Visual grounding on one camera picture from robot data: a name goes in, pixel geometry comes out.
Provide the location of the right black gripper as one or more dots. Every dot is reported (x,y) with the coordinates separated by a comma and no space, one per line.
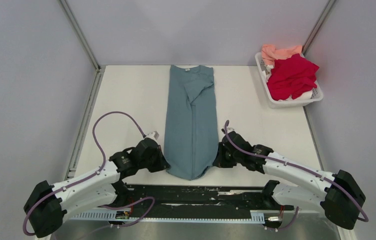
(220,161)

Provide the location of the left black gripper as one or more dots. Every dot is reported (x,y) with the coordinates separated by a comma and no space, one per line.
(162,163)

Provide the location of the teal blue t-shirt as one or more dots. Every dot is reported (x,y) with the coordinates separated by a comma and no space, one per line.
(191,132)

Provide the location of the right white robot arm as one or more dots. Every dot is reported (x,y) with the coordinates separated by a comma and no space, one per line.
(269,162)

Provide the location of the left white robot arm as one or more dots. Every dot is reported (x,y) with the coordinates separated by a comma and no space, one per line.
(50,205)

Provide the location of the white plastic laundry basket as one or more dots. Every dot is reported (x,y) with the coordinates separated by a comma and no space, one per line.
(317,94)

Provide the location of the red t-shirt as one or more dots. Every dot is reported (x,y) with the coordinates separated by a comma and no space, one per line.
(292,77)

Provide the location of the peach orange t-shirt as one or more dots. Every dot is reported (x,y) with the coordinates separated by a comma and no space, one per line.
(270,53)

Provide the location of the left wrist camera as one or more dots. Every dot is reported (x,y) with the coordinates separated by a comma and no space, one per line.
(152,135)

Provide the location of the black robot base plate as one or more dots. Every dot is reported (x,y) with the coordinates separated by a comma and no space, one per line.
(138,206)

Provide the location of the aluminium front rail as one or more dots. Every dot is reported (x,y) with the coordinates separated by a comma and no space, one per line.
(273,195)

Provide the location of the white slotted cable duct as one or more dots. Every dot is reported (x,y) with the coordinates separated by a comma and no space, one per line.
(111,216)

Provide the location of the right aluminium frame post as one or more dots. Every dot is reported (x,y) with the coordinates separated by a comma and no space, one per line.
(318,25)

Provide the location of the aluminium frame post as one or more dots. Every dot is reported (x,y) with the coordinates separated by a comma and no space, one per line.
(318,25)
(79,34)

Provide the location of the left aluminium frame post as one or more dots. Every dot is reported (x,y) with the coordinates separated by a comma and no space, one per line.
(79,34)

